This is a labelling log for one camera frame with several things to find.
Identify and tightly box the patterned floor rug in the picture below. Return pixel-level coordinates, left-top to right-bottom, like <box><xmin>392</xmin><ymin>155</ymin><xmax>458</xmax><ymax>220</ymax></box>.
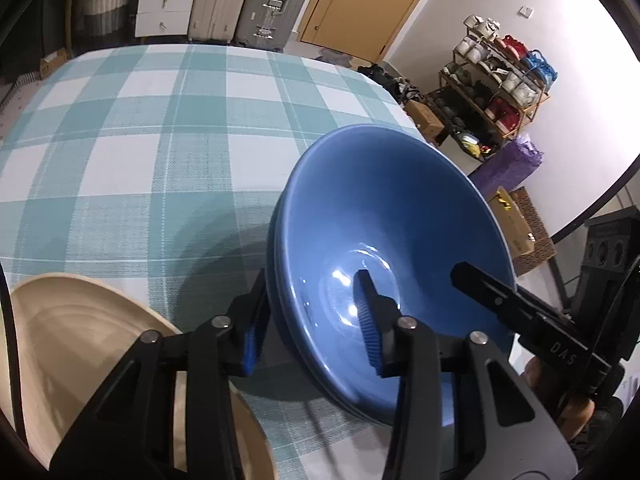
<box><xmin>0</xmin><ymin>74</ymin><xmax>38</xmax><ymax>111</ymax></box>

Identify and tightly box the beige suitcase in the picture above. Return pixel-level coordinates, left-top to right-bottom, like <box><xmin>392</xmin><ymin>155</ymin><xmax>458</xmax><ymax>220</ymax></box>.
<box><xmin>188</xmin><ymin>0</ymin><xmax>258</xmax><ymax>43</ymax></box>

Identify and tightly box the silver suitcase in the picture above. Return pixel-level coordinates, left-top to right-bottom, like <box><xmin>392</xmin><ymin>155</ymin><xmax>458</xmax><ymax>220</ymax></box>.
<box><xmin>234</xmin><ymin>0</ymin><xmax>321</xmax><ymax>53</ymax></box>

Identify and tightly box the black cable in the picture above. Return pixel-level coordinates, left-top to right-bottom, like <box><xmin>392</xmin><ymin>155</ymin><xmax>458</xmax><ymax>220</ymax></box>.
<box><xmin>0</xmin><ymin>262</ymin><xmax>33</xmax><ymax>458</ymax></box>
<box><xmin>547</xmin><ymin>157</ymin><xmax>640</xmax><ymax>311</ymax></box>

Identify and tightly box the teal checked tablecloth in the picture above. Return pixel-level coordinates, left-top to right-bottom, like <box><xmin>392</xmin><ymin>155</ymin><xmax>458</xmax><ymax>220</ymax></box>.
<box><xmin>0</xmin><ymin>42</ymin><xmax>436</xmax><ymax>480</ymax></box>

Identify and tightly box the small brown box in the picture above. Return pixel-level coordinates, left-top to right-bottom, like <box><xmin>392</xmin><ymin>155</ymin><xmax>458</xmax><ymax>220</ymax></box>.
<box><xmin>404</xmin><ymin>100</ymin><xmax>448</xmax><ymax>143</ymax></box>

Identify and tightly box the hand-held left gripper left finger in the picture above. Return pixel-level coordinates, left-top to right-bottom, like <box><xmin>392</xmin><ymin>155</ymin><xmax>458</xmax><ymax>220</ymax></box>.
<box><xmin>50</xmin><ymin>270</ymin><xmax>273</xmax><ymax>480</ymax></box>

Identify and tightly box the grey cloth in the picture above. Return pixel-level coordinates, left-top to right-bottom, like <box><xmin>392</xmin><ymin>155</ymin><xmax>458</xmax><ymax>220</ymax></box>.
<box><xmin>320</xmin><ymin>47</ymin><xmax>353</xmax><ymax>66</ymax></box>

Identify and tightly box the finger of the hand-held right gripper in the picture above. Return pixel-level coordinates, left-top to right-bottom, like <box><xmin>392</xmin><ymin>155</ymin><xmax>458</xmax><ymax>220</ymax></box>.
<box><xmin>450</xmin><ymin>261</ymin><xmax>576</xmax><ymax>348</ymax></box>

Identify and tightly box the wooden door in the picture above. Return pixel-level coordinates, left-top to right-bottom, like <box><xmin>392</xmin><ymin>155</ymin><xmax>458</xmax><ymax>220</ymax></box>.
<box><xmin>299</xmin><ymin>0</ymin><xmax>446</xmax><ymax>63</ymax></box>

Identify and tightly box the pile of loose shoes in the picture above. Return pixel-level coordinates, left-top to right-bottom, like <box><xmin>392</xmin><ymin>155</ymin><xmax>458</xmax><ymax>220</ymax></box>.
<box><xmin>357</xmin><ymin>60</ymin><xmax>426</xmax><ymax>106</ymax></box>

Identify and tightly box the wide blue bowl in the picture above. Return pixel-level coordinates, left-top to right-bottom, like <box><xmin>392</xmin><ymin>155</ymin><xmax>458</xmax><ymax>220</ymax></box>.
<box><xmin>274</xmin><ymin>124</ymin><xmax>518</xmax><ymax>418</ymax></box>

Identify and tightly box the printed cardboard box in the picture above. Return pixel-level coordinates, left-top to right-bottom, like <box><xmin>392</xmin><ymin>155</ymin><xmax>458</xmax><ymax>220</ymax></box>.
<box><xmin>487</xmin><ymin>186</ymin><xmax>557</xmax><ymax>277</ymax></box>

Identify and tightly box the small flat cardboard box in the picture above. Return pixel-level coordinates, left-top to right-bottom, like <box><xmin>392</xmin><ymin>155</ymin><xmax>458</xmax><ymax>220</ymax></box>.
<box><xmin>40</xmin><ymin>49</ymin><xmax>68</xmax><ymax>78</ymax></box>

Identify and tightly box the white drawer cabinet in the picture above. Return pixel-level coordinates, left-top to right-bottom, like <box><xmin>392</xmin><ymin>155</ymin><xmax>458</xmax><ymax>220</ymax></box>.
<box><xmin>134</xmin><ymin>0</ymin><xmax>203</xmax><ymax>38</ymax></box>

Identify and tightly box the woven laundry basket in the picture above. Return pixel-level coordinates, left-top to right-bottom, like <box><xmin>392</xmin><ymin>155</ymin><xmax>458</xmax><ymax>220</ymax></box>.
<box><xmin>80</xmin><ymin>0</ymin><xmax>131</xmax><ymax>36</ymax></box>

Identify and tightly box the cream plate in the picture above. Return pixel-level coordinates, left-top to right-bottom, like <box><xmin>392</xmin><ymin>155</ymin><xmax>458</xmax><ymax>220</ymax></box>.
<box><xmin>0</xmin><ymin>272</ymin><xmax>278</xmax><ymax>480</ymax></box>

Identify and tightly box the purple bag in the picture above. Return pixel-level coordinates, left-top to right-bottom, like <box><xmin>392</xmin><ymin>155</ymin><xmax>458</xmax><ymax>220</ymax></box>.
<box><xmin>467</xmin><ymin>135</ymin><xmax>543</xmax><ymax>193</ymax></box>

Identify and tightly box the yellow green bag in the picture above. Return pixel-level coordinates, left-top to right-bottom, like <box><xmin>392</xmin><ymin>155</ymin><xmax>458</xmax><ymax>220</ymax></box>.
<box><xmin>457</xmin><ymin>130</ymin><xmax>493</xmax><ymax>159</ymax></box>

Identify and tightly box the person's right hand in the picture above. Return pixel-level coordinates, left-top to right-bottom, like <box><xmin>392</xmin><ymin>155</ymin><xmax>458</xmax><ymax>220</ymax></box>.
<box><xmin>522</xmin><ymin>355</ymin><xmax>598</xmax><ymax>443</ymax></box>

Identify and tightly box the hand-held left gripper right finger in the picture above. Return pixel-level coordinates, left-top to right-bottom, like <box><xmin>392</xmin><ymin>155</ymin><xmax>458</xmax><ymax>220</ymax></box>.
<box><xmin>352</xmin><ymin>269</ymin><xmax>581</xmax><ymax>480</ymax></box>

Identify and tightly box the wooden shoe rack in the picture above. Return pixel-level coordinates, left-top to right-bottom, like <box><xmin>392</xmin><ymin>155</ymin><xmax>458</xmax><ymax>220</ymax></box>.
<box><xmin>439</xmin><ymin>35</ymin><xmax>551</xmax><ymax>148</ymax></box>

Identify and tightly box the deep blue bowl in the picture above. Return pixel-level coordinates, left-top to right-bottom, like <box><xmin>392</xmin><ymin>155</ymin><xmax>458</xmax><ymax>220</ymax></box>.
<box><xmin>270</xmin><ymin>195</ymin><xmax>401</xmax><ymax>423</ymax></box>
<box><xmin>265</xmin><ymin>240</ymin><xmax>396</xmax><ymax>427</ymax></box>

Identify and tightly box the collection of racked shoes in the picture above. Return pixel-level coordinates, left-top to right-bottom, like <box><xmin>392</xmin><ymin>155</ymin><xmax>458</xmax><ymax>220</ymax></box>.
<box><xmin>442</xmin><ymin>14</ymin><xmax>558</xmax><ymax>136</ymax></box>

